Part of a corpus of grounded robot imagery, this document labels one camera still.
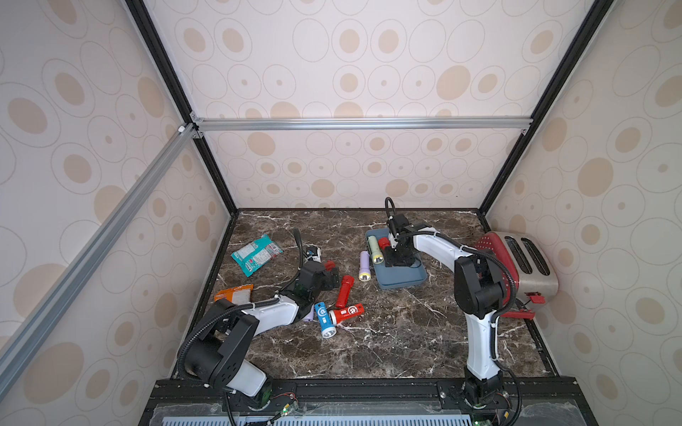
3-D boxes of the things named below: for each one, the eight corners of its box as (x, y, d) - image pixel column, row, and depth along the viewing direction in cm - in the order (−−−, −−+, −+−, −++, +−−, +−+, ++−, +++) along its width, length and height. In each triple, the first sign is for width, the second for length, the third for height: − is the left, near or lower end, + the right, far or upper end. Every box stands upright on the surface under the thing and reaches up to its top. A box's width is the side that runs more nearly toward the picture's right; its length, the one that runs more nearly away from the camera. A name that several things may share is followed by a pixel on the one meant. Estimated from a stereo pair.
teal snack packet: (247, 277, 100) (244, 272, 98) (233, 259, 106) (230, 253, 103) (283, 253, 107) (281, 248, 105) (268, 237, 113) (266, 232, 110)
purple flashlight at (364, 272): (358, 281, 98) (358, 278, 96) (357, 254, 106) (357, 250, 104) (371, 281, 98) (371, 278, 96) (369, 254, 106) (369, 250, 104)
